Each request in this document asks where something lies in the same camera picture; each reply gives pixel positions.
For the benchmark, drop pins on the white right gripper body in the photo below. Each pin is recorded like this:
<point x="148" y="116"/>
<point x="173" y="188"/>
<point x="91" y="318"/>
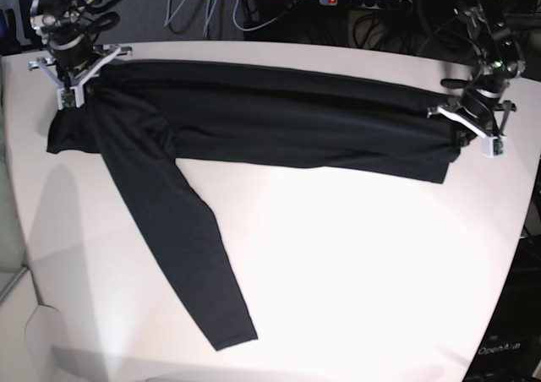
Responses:
<point x="71" y="84"/>

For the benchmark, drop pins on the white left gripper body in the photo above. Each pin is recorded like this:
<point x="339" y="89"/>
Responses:
<point x="487" y="124"/>

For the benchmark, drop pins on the dark grey long-sleeve T-shirt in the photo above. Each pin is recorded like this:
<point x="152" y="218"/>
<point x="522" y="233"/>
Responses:
<point x="142" y="116"/>

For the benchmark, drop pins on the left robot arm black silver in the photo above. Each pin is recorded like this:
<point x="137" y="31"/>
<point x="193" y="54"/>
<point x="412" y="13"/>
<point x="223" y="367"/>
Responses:
<point x="499" y="56"/>

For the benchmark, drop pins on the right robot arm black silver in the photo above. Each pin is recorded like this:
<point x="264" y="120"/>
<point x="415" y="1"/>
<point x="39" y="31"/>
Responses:
<point x="68" y="30"/>

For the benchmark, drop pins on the black OpenArm case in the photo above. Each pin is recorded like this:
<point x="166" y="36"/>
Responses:
<point x="510" y="349"/>

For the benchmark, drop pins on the white power strip red switch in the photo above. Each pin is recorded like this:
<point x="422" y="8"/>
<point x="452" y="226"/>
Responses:
<point x="377" y="5"/>

